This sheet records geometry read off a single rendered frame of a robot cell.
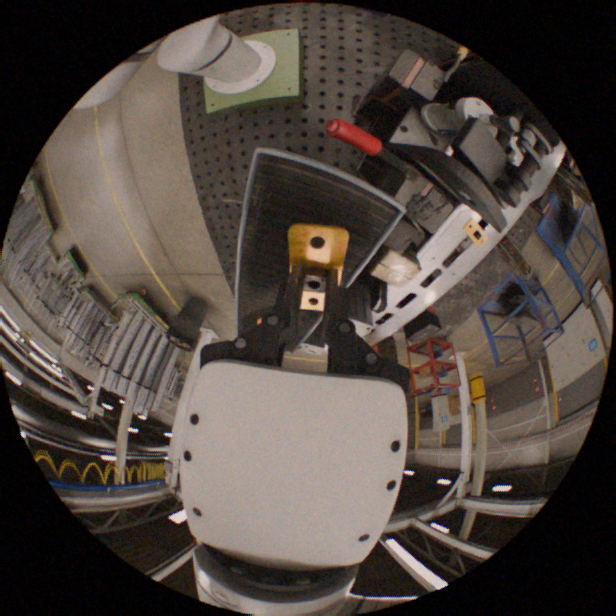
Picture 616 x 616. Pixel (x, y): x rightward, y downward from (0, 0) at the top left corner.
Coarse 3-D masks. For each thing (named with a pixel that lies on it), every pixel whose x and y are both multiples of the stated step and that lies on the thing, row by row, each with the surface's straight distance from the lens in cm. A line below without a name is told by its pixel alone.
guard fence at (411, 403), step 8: (416, 384) 481; (408, 392) 514; (408, 400) 511; (416, 400) 473; (408, 408) 509; (416, 408) 470; (408, 416) 507; (416, 416) 470; (408, 424) 507; (416, 424) 470; (408, 432) 507; (416, 432) 470; (408, 440) 508; (416, 440) 472; (416, 448) 475
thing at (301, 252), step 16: (304, 224) 11; (288, 240) 12; (304, 240) 12; (336, 240) 12; (304, 256) 12; (320, 256) 12; (336, 256) 12; (304, 272) 13; (320, 272) 13; (304, 288) 13; (320, 288) 13; (304, 304) 16; (320, 304) 16
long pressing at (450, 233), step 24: (552, 168) 67; (528, 192) 57; (456, 216) 42; (432, 240) 42; (456, 240) 45; (480, 240) 50; (432, 264) 46; (456, 264) 50; (408, 288) 49; (432, 288) 52; (384, 312) 56; (408, 312) 58; (384, 336) 69
